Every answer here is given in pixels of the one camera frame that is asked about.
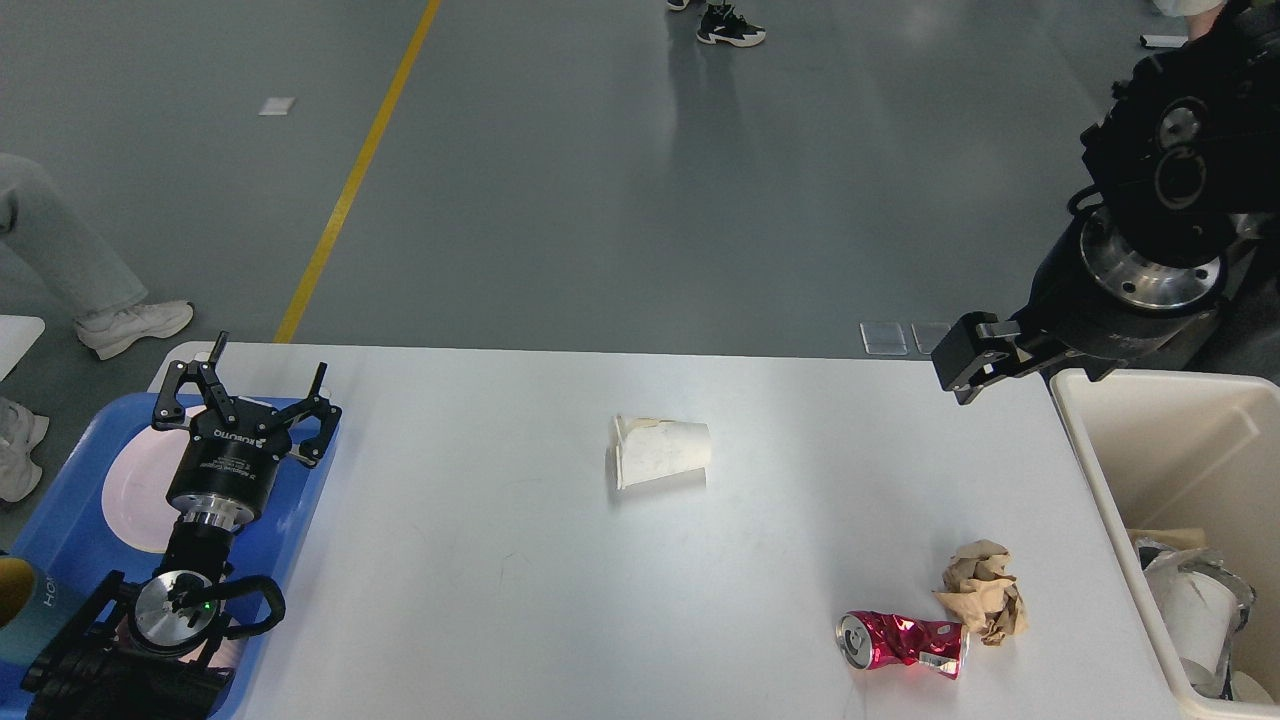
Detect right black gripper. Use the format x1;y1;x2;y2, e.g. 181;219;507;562
931;205;1251;406

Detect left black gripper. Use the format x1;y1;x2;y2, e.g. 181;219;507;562
151;331;343;528

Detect pink plate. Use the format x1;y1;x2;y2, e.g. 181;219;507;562
101;427;189;553

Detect brown paper bag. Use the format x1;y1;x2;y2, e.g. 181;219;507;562
1126;528;1210;551

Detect foil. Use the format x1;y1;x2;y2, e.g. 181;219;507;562
1134;538;1256;700

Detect teal mug yellow inside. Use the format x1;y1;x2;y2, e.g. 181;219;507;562
1;556;81;667

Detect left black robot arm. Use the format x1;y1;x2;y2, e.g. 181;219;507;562
3;334;342;719

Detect metal floor plate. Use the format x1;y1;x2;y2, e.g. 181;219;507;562
859;322;950;357

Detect person in light jeans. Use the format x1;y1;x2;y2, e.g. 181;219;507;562
0;152;195;505

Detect beige plastic bin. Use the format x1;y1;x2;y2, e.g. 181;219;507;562
1050;369;1279;719

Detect person in grey trousers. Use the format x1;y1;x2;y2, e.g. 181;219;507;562
1149;0;1280;386

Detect crumpled brown paper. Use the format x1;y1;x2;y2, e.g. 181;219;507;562
934;539;1029;647

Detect white table corner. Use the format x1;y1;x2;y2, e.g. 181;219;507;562
0;314;46;380

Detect crushed red soda can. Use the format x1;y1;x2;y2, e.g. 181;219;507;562
835;610;969;680

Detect crushed white paper cup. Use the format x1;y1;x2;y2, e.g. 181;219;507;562
613;415;712;489

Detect distant person black sneakers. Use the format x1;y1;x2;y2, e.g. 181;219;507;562
664;1;767;47

